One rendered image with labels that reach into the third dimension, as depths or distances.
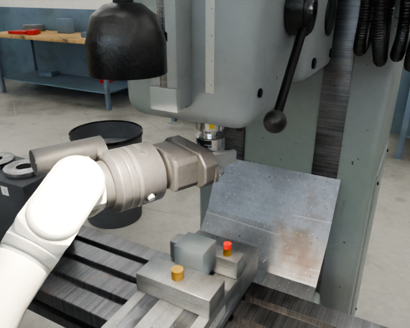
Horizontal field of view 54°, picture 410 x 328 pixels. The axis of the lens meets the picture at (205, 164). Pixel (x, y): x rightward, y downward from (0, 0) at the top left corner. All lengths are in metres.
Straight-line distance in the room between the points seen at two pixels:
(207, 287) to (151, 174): 0.25
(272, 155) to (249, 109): 0.52
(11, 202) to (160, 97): 0.57
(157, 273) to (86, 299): 0.20
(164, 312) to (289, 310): 0.26
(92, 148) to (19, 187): 0.41
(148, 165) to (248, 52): 0.20
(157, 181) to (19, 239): 0.19
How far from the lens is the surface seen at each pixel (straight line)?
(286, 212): 1.02
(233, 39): 0.49
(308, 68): 0.68
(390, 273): 2.58
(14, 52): 7.86
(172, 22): 0.49
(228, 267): 0.78
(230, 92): 0.50
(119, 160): 0.54
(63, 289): 0.92
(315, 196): 1.01
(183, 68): 0.50
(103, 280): 0.92
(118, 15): 0.35
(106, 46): 0.35
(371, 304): 2.33
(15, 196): 0.97
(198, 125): 0.62
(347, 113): 0.95
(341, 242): 1.08
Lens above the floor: 1.48
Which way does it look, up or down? 24 degrees down
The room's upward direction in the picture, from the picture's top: straight up
